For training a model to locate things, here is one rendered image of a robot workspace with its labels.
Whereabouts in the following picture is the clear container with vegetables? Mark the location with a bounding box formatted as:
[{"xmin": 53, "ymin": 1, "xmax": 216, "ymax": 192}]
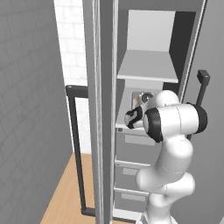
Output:
[{"xmin": 130, "ymin": 90, "xmax": 155, "ymax": 110}]

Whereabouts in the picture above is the grey fridge door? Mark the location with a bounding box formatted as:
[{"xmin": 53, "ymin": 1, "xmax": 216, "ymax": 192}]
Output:
[{"xmin": 170, "ymin": 0, "xmax": 224, "ymax": 224}]

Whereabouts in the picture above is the black fridge door handle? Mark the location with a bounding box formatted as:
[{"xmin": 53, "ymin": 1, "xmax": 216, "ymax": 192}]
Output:
[{"xmin": 185, "ymin": 69, "xmax": 211, "ymax": 142}]

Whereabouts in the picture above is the pale grey freezer shelf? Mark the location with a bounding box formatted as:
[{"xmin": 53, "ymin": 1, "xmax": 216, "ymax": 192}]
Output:
[
  {"xmin": 116, "ymin": 49, "xmax": 179, "ymax": 84},
  {"xmin": 115, "ymin": 87, "xmax": 152, "ymax": 136}
]

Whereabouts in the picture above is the grey freezer cabinet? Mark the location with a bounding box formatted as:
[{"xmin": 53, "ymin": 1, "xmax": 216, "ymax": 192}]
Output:
[{"xmin": 111, "ymin": 0, "xmax": 208, "ymax": 224}]

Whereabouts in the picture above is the grey open freezer door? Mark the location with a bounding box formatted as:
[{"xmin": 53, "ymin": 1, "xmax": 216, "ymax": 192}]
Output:
[{"xmin": 82, "ymin": 0, "xmax": 119, "ymax": 224}]

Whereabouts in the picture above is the black freezer door handle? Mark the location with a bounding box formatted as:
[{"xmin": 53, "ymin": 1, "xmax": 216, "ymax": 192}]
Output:
[{"xmin": 65, "ymin": 84, "xmax": 96, "ymax": 217}]

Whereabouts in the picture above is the grey freezer drawer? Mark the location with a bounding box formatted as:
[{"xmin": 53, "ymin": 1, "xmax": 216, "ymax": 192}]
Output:
[
  {"xmin": 115, "ymin": 128, "xmax": 163, "ymax": 166},
  {"xmin": 113, "ymin": 187, "xmax": 151, "ymax": 214},
  {"xmin": 114, "ymin": 159, "xmax": 153, "ymax": 193}
]

